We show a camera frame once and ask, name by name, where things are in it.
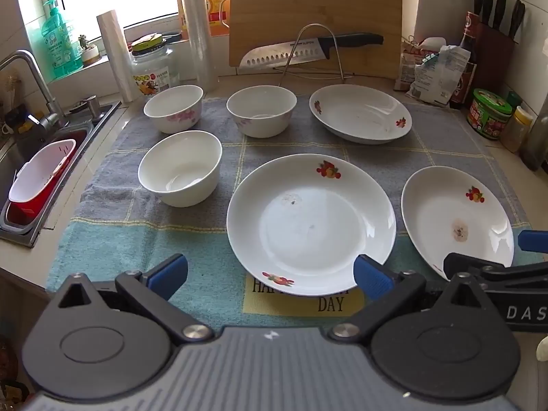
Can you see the black scissors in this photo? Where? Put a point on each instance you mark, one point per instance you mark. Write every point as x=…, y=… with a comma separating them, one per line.
x=517, y=19

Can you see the green-cap small bottle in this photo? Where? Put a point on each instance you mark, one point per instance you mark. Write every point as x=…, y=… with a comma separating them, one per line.
x=515, y=99

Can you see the yellow-lid spice bottle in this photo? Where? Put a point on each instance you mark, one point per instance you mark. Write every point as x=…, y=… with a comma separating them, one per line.
x=516, y=132

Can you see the grey blue checked cloth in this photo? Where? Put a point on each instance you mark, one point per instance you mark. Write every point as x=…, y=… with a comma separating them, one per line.
x=128, y=239

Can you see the tall plastic wrap roll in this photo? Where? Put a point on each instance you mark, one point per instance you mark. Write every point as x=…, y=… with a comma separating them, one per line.
x=199, y=38

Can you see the dark red knife block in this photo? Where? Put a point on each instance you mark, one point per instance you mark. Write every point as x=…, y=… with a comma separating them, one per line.
x=496, y=64

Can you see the metal sink soap dispenser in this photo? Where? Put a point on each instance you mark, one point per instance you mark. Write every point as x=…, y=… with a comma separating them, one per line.
x=92, y=107

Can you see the stainless steel sink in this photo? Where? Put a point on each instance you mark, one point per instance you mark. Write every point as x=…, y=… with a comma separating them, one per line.
x=13, y=145

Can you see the white fruit-print plate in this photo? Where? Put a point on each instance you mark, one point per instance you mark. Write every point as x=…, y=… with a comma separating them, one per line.
x=445, y=218
x=308, y=227
x=359, y=113

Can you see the white ceramic bowl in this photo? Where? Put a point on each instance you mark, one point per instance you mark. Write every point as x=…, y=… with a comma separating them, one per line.
x=171, y=107
x=261, y=111
x=180, y=171

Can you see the knife in block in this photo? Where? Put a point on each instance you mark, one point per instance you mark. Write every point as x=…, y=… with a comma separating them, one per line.
x=478, y=2
x=500, y=10
x=488, y=4

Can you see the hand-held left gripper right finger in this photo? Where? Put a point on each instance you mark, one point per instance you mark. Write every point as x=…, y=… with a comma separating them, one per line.
x=372, y=276

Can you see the dark soy sauce bottle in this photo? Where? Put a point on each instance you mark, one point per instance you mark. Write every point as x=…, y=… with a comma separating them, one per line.
x=464, y=87

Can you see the green dish soap bottle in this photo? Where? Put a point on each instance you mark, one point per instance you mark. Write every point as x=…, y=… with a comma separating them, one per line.
x=62, y=47

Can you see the metal faucet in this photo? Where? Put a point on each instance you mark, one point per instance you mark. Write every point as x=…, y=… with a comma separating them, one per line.
x=40, y=81

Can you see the red white drain basket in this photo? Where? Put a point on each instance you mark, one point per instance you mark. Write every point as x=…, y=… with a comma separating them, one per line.
x=38, y=180

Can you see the white plastic object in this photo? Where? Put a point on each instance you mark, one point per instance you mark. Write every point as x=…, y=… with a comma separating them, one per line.
x=543, y=351

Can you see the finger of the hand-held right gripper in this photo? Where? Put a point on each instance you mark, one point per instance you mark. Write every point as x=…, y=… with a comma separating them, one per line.
x=466, y=265
x=533, y=241

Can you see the white blue plastic bag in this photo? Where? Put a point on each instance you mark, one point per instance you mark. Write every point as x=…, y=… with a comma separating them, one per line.
x=436, y=77

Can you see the green-lid sauce jar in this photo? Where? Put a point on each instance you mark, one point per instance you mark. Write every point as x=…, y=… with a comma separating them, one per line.
x=488, y=120

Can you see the clear glass oil bottle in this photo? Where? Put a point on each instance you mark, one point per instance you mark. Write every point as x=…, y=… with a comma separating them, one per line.
x=537, y=145

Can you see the small potted plant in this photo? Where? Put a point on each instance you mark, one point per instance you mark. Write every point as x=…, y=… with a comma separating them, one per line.
x=90, y=53

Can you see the short plastic wrap roll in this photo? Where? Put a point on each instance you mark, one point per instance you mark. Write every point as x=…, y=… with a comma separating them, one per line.
x=115, y=60

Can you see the glass jar yellow-green lid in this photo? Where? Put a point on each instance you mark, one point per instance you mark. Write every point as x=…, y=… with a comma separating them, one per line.
x=150, y=77

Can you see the orange liquid bottle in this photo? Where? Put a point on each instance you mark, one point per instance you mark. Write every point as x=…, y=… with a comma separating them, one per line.
x=214, y=8

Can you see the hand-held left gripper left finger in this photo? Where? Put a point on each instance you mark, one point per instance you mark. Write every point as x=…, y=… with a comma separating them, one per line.
x=169, y=276

